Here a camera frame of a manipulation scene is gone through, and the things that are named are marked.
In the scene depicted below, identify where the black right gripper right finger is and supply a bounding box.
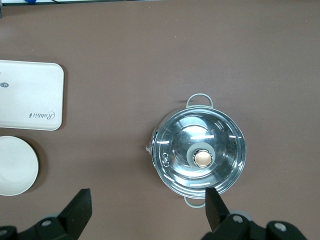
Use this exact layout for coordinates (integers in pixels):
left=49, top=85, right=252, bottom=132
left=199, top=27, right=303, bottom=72
left=199, top=187, right=267, bottom=240

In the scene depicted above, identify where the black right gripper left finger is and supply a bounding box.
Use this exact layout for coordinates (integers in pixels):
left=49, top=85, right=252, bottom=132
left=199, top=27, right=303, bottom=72
left=18, top=188, right=93, bottom=240

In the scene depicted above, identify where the beige round bowl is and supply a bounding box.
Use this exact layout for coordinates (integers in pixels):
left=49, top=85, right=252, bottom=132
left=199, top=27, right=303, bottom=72
left=0, top=135, right=40, bottom=197

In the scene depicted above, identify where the glass pot lid with knob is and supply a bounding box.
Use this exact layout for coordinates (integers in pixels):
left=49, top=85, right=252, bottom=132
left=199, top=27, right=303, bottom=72
left=151, top=107, right=247, bottom=196

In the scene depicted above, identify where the steel pot with glass lid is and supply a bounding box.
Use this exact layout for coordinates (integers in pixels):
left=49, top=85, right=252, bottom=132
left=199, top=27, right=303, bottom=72
left=144, top=93, right=247, bottom=209

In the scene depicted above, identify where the cream rabbit print tray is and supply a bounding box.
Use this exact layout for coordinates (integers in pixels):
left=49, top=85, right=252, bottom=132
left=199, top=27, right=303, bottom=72
left=0, top=59, right=65, bottom=131

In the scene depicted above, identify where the brown table cover mat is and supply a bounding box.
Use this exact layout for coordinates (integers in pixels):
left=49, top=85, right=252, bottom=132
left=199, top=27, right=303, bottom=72
left=0, top=2, right=320, bottom=240

